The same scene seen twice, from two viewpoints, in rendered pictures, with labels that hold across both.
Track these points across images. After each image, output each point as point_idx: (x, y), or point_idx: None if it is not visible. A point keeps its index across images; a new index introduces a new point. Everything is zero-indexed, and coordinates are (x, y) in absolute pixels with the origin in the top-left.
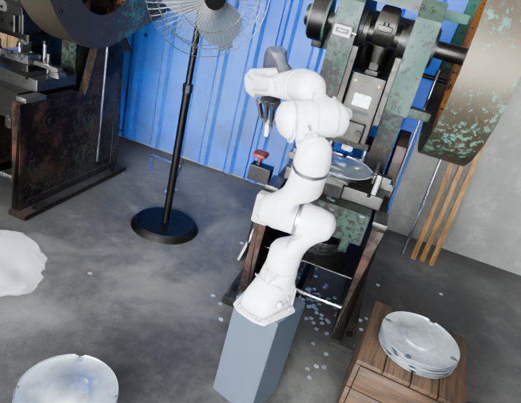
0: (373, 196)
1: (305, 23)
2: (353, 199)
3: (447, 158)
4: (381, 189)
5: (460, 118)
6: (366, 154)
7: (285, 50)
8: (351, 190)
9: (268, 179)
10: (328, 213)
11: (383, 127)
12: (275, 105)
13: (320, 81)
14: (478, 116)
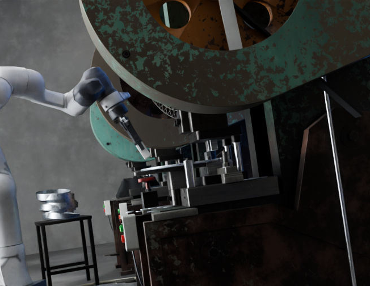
0: (184, 189)
1: None
2: (183, 202)
3: (167, 100)
4: (217, 184)
5: (97, 45)
6: (236, 150)
7: (91, 68)
8: (181, 191)
9: (146, 203)
10: None
11: (266, 110)
12: (122, 122)
13: None
14: (92, 32)
